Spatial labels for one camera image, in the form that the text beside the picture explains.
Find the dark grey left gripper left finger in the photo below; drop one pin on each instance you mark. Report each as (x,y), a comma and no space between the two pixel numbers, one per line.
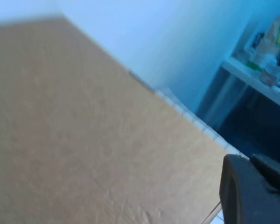
(245,198)

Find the brown cardboard box shell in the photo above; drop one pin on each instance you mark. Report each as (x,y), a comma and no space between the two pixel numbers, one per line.
(72,128)

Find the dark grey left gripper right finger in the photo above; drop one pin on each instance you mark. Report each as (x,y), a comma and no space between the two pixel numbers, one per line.
(275,175)

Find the white shelf board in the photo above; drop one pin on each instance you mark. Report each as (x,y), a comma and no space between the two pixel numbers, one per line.
(247,77)

